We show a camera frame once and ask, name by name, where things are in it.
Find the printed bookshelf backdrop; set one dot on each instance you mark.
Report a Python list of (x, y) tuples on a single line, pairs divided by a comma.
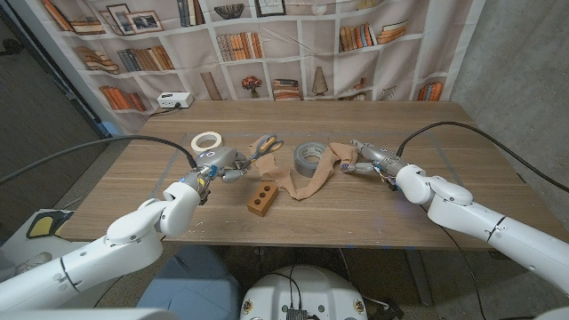
[(284, 66)]

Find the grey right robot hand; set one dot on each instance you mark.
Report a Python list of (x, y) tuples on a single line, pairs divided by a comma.
[(382, 160)]

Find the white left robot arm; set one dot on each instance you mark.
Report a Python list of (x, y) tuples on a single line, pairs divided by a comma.
[(129, 233)]

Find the grey duct tape roll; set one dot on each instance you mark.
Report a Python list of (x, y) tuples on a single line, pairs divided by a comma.
[(302, 165)]

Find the wooden block with holes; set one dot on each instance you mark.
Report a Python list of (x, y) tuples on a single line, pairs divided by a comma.
[(260, 202)]

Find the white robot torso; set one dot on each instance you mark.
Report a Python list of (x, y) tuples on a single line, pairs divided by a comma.
[(311, 289)]

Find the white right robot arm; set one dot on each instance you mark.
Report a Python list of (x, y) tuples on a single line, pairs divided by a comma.
[(489, 222)]

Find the blue grey box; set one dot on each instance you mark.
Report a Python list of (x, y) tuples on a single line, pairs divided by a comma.
[(191, 284)]

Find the beige adhesive wrap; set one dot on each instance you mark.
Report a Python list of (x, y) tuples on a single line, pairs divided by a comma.
[(311, 186)]

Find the yellow black floor item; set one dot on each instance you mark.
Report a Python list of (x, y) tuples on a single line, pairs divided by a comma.
[(42, 226)]

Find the black floor device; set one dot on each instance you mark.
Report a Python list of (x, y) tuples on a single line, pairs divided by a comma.
[(387, 311)]

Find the dark metal table leg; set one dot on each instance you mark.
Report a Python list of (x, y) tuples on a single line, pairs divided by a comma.
[(415, 275)]

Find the white masking tape roll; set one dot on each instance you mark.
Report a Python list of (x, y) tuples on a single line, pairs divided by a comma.
[(206, 152)]

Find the white power box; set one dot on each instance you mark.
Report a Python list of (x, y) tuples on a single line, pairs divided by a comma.
[(173, 100)]

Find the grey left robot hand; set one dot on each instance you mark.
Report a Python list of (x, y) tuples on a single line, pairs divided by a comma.
[(220, 160)]

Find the white shoe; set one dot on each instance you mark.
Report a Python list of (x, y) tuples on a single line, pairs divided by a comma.
[(35, 262)]

